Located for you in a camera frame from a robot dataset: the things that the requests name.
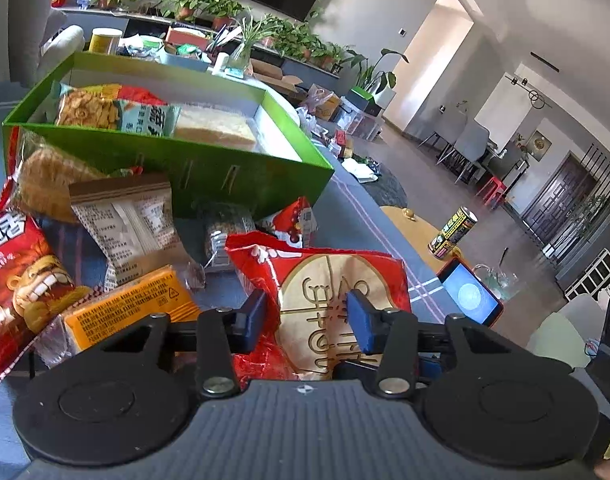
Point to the crumpled white paper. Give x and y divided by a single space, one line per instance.
360 170

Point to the dark wooden door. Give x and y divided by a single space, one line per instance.
560 200

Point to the green white cracker packet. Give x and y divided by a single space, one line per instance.
100 110

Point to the brown and white snack packet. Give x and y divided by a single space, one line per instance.
130 220

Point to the open cardboard box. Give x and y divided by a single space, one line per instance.
277 77

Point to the spider plant in glass vase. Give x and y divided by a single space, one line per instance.
245 45

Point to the bread loaf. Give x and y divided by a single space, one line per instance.
210 125

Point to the white open shelf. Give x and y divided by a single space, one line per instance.
587 275

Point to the glass cup with spoon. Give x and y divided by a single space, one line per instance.
497 277

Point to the clear storage box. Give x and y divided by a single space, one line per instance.
360 125

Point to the pile of dark packets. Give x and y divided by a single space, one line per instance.
135 50

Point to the black pendant lamp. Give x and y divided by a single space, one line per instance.
532 95

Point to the red round rice cracker packet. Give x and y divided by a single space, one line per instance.
315 270

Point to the grey sofa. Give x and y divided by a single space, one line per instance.
60 45

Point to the phone in red case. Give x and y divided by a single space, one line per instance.
467 292

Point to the framed wall picture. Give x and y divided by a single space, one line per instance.
539 145

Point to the clear plastic bag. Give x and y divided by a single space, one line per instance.
312 125

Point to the black and yellow can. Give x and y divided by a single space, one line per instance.
452 235

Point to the teal small box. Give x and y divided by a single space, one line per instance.
235 72

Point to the pale green seat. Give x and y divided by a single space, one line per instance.
560 330

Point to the small white bottle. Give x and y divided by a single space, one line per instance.
221 64

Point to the grey dining chair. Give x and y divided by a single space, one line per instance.
437 137
472 147

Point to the large-leaf plant in white pot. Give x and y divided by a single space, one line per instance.
385 87

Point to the small red snack packet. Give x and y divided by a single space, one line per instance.
290 220

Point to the green cardboard box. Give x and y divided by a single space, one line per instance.
210 175

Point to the small clear nut packet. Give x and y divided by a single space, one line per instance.
230 230

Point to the yellow tin can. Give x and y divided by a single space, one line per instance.
105 42

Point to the green and black box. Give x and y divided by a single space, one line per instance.
367 102

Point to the clear red-edged crispy snack packet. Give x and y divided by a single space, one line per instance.
50 180

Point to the blue plastic basket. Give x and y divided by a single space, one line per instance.
185 62

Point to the small red box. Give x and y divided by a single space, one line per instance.
345 145

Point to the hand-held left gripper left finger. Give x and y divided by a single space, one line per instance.
250 320

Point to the red lion chip packet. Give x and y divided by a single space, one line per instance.
15 270

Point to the red plastic stool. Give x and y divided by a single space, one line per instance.
492 190

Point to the orange rectangular box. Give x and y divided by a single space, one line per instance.
185 39

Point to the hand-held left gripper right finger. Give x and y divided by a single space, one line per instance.
362 320

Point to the dark marble round table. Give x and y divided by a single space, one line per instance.
385 190

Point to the orange snack packet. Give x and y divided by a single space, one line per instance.
125 305

